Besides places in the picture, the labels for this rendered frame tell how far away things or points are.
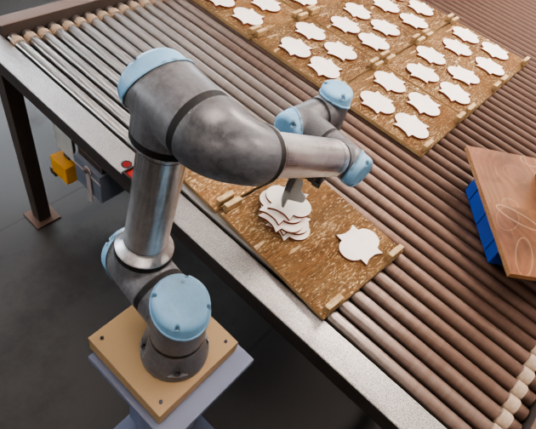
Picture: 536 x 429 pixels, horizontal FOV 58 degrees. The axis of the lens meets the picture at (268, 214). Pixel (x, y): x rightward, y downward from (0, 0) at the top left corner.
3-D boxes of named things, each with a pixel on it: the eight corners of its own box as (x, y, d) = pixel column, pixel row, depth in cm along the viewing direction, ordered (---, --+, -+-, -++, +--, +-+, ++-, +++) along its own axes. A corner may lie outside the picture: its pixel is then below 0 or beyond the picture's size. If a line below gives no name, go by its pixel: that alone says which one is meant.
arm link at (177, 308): (170, 369, 95) (174, 340, 85) (132, 318, 100) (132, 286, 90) (218, 334, 102) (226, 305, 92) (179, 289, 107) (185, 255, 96)
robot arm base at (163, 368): (177, 397, 102) (180, 380, 94) (125, 352, 105) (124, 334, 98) (221, 345, 111) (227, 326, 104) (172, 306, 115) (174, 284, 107)
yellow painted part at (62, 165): (67, 185, 169) (59, 134, 151) (52, 170, 172) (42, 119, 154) (88, 175, 173) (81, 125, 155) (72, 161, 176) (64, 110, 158)
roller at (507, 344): (534, 384, 126) (546, 377, 122) (82, 24, 188) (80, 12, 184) (541, 371, 129) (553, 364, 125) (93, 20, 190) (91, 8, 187)
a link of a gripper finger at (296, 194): (295, 217, 124) (311, 185, 122) (276, 205, 125) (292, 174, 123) (298, 215, 127) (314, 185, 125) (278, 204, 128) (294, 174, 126)
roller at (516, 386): (521, 411, 120) (533, 405, 116) (58, 31, 182) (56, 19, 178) (528, 397, 123) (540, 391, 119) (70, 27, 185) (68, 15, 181)
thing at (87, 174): (99, 213, 157) (95, 174, 144) (74, 187, 162) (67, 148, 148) (128, 197, 164) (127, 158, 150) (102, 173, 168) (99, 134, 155)
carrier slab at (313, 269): (322, 321, 120) (323, 317, 119) (218, 214, 135) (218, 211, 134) (401, 254, 139) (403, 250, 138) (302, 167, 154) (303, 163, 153)
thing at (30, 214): (37, 230, 227) (-4, 77, 162) (23, 214, 230) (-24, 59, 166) (60, 217, 234) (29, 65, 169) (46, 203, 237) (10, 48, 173)
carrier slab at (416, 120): (420, 157, 169) (425, 148, 166) (330, 95, 182) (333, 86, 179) (463, 120, 189) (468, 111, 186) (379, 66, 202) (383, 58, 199)
